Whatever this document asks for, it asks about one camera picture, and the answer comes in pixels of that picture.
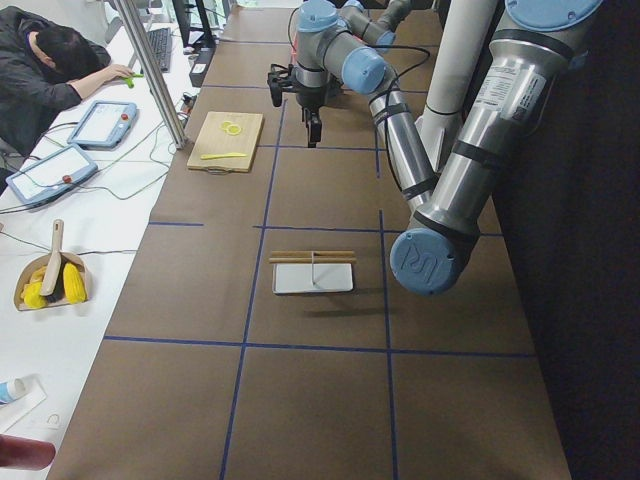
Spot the wooden rack rod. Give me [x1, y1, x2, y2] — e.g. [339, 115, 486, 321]
[268, 256, 357, 264]
[270, 250, 355, 259]

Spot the far teach pendant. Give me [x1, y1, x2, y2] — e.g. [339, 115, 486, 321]
[67, 101, 138, 150]

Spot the red cylinder bottle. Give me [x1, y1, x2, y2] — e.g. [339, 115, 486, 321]
[1, 435, 56, 471]

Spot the yellow plastic knife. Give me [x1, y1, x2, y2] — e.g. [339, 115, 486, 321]
[200, 152, 247, 160]

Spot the white rack tray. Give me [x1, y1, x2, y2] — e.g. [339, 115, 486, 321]
[272, 263, 354, 294]

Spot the black power box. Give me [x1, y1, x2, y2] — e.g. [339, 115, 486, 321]
[189, 48, 215, 87]

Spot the bamboo cutting board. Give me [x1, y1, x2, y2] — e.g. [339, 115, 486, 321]
[187, 111, 264, 173]

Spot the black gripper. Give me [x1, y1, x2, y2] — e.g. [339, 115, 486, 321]
[267, 63, 342, 148]

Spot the right wooden rack rod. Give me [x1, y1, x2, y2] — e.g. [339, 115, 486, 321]
[268, 256, 357, 264]

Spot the wooden handled brush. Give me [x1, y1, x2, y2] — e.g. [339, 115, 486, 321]
[40, 219, 64, 303]

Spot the metal cutting board handle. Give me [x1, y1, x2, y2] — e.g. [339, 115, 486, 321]
[205, 168, 242, 175]

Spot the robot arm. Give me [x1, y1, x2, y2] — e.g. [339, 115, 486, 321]
[339, 0, 412, 47]
[268, 1, 599, 295]

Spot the yellow toy corn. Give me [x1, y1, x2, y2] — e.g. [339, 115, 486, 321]
[63, 262, 87, 304]

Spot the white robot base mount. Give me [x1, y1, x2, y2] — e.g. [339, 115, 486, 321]
[416, 0, 498, 172]

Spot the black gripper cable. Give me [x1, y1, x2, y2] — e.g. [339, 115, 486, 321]
[369, 44, 432, 191]

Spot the green toy object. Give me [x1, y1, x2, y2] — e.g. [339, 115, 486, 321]
[122, 73, 143, 89]

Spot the white blue tube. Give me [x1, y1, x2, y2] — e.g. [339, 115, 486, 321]
[0, 378, 27, 406]

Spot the front lemon slice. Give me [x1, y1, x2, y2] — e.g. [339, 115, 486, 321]
[226, 124, 242, 136]

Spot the teach pendant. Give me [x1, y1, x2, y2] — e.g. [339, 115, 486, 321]
[6, 145, 98, 205]
[67, 101, 138, 150]

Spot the aluminium frame post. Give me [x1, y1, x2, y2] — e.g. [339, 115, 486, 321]
[115, 0, 187, 150]

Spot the left wooden rack rod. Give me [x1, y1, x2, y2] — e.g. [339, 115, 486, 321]
[270, 250, 355, 259]

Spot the beige dustpan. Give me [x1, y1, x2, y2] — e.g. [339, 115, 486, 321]
[14, 252, 91, 311]

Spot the sleeping person black jacket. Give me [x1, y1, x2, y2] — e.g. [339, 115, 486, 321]
[1, 6, 134, 157]

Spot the black keyboard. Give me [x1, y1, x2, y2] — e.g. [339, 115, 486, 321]
[147, 27, 172, 72]

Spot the near teach pendant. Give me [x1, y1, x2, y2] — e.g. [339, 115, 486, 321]
[6, 145, 98, 205]

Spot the white rack bracket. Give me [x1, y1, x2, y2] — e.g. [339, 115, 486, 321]
[310, 250, 321, 289]

